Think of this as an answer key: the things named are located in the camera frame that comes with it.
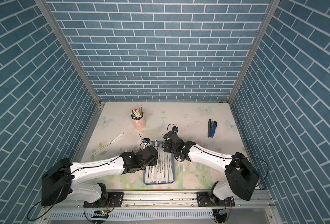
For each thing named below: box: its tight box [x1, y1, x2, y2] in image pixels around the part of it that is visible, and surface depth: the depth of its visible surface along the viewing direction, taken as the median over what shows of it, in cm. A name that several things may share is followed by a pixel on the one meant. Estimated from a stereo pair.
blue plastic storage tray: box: [143, 140, 176, 185], surface depth 84 cm
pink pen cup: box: [131, 112, 146, 130], surface depth 99 cm
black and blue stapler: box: [207, 118, 218, 138], surface depth 104 cm
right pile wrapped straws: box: [181, 161, 197, 172], surface depth 88 cm
